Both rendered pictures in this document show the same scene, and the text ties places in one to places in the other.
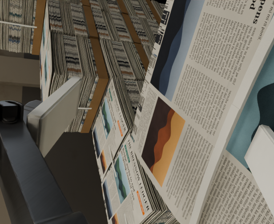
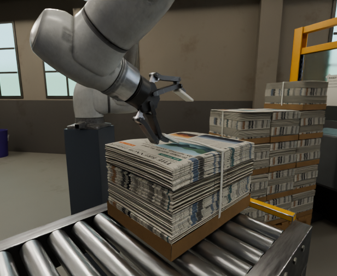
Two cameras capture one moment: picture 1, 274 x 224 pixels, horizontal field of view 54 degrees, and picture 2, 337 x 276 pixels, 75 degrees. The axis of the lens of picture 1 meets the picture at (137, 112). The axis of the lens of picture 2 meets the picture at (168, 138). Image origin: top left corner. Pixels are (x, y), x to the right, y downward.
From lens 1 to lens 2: 51 cm
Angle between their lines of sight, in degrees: 24
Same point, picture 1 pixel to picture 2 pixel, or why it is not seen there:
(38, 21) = (285, 106)
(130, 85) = not seen: hidden behind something
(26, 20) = (285, 98)
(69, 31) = (273, 124)
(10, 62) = not seen: hidden behind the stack
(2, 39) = (272, 85)
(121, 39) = (271, 158)
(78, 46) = (261, 128)
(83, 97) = (228, 131)
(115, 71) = not seen: hidden behind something
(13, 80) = (256, 94)
